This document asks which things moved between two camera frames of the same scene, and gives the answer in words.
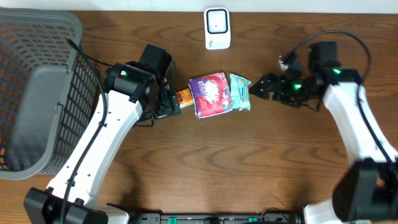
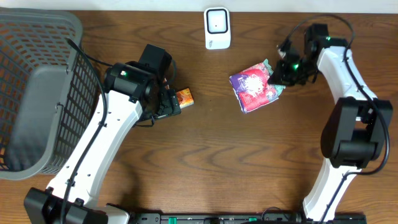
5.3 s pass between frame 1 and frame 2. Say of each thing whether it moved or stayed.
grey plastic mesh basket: stayed
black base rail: stayed
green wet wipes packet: moved
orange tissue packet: stayed
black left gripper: stayed
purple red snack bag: moved
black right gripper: moved
